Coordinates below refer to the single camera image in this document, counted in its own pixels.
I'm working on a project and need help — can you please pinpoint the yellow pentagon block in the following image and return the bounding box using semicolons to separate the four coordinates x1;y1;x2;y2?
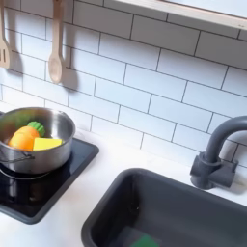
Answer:
32;137;64;151

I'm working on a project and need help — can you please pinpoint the orange toy carrot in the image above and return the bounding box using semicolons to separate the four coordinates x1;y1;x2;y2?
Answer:
8;121;46;151

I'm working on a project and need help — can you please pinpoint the green cube block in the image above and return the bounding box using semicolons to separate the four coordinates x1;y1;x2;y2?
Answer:
129;233;161;247

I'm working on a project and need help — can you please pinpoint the steel pot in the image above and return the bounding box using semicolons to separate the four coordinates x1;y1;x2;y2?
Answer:
0;106;77;177

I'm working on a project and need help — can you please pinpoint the wooden spoon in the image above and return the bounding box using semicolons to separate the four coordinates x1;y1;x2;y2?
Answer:
47;0;66;85

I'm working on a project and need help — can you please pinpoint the dark grey sink basin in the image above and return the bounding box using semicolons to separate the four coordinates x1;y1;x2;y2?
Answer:
80;168;247;247

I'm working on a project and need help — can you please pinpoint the dark grey tap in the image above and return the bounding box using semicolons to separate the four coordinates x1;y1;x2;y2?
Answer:
189;116;247;191

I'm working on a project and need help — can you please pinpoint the black stove top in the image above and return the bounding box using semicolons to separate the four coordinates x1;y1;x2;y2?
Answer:
0;111;100;226

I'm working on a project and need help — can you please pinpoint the wooden slotted spatula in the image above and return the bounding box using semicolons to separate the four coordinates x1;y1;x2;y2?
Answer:
0;0;12;69

